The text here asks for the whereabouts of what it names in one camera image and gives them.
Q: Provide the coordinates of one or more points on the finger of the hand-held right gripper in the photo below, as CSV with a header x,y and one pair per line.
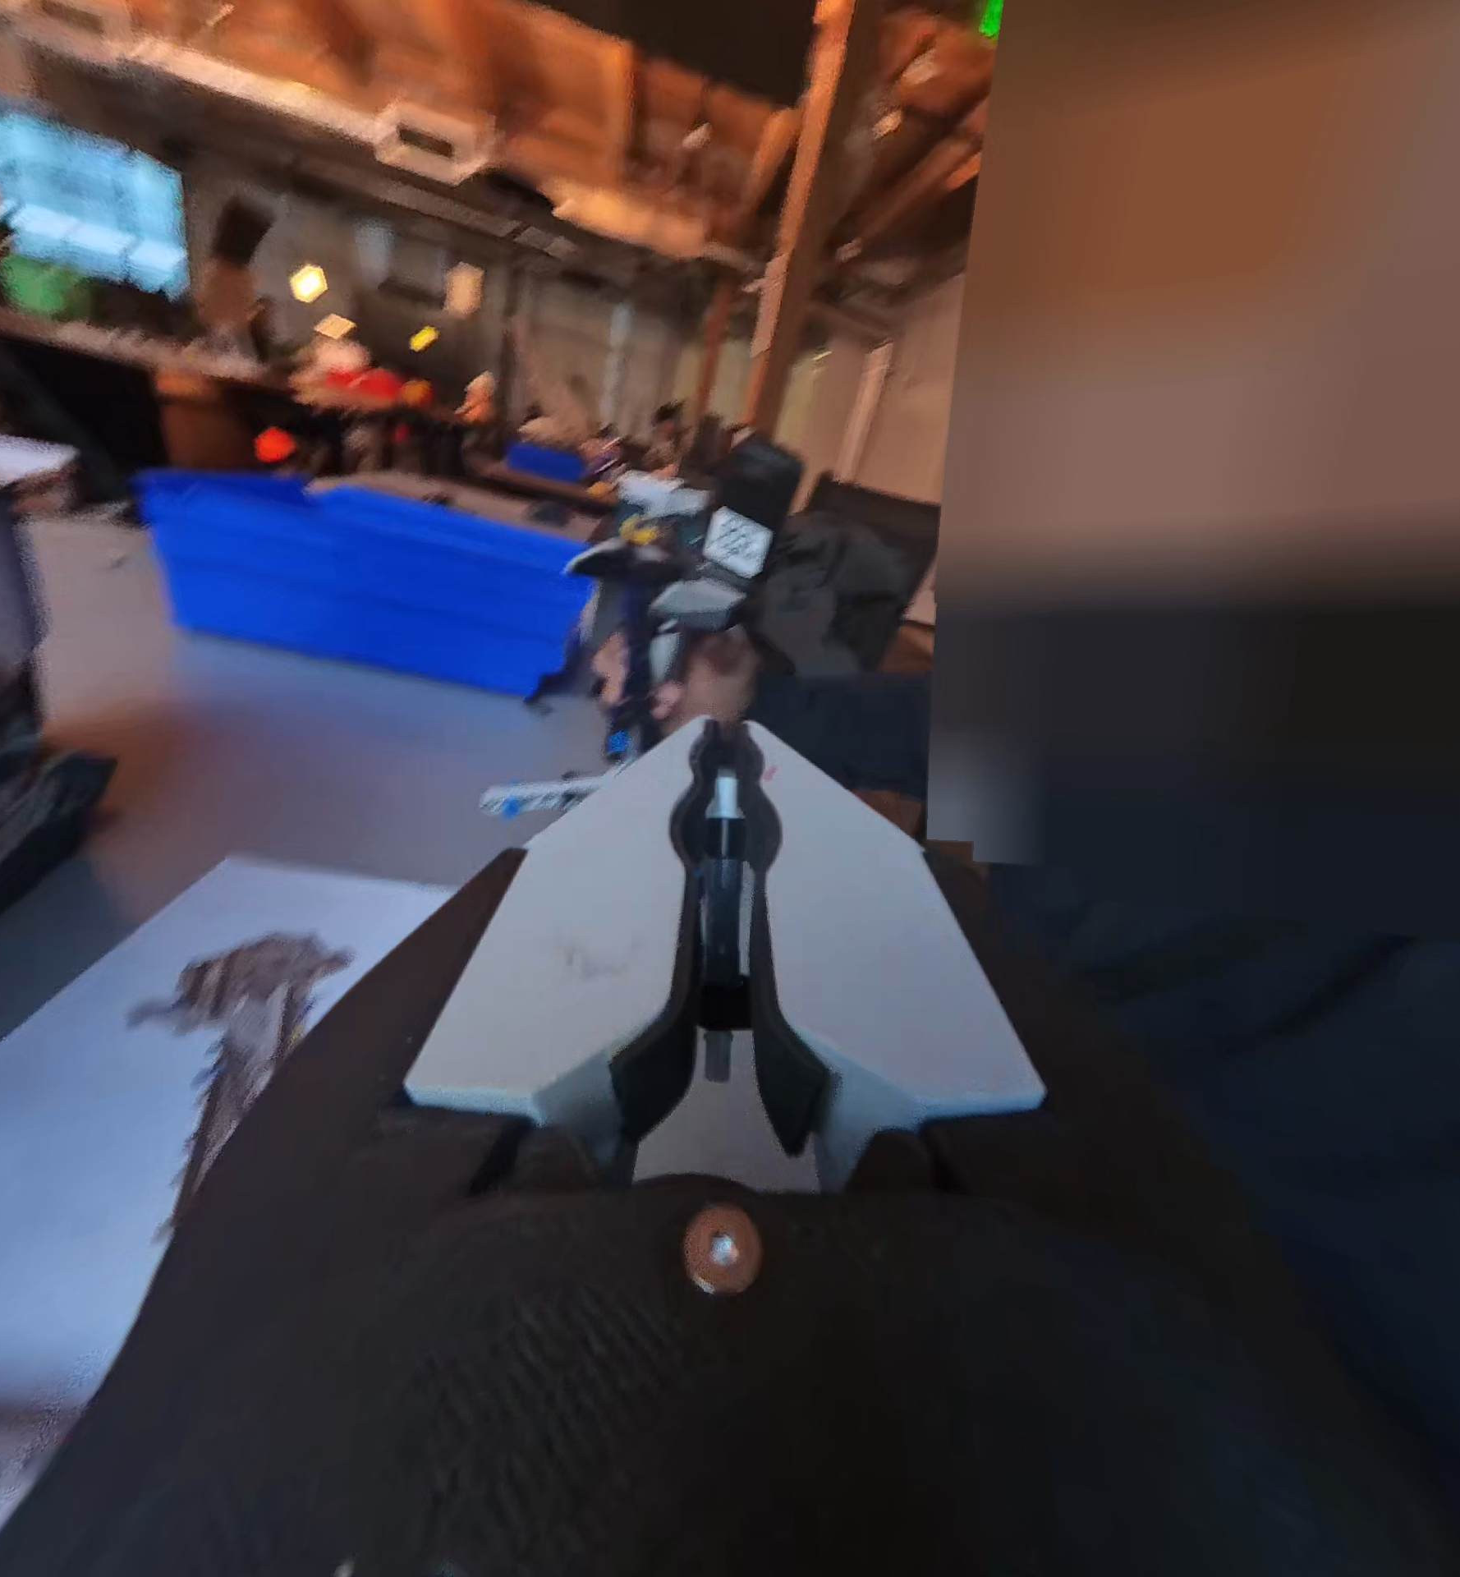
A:
x,y
695,604

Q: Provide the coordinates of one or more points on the white instruction booklet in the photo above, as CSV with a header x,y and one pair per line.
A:
x,y
64,1109

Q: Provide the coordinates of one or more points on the blue plastic bin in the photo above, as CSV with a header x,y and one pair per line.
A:
x,y
348,579

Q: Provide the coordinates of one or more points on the person's right hand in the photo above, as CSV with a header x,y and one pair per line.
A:
x,y
718,683

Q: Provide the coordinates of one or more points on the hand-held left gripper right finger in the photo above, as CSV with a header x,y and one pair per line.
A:
x,y
878,984

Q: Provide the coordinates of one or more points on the wooden support post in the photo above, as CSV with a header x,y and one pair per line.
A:
x,y
804,222

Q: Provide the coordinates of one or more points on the small blue bin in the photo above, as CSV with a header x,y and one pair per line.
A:
x,y
545,459

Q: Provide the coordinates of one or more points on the black lego chassis assembly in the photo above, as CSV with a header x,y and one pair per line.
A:
x,y
725,861

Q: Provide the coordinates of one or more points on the dark grey jacket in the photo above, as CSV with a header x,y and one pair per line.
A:
x,y
841,590

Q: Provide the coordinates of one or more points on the green exit sign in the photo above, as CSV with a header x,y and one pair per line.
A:
x,y
989,15

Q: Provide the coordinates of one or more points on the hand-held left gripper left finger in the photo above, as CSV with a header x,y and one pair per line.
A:
x,y
557,972

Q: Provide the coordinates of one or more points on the large paned window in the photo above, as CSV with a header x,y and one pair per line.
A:
x,y
64,197

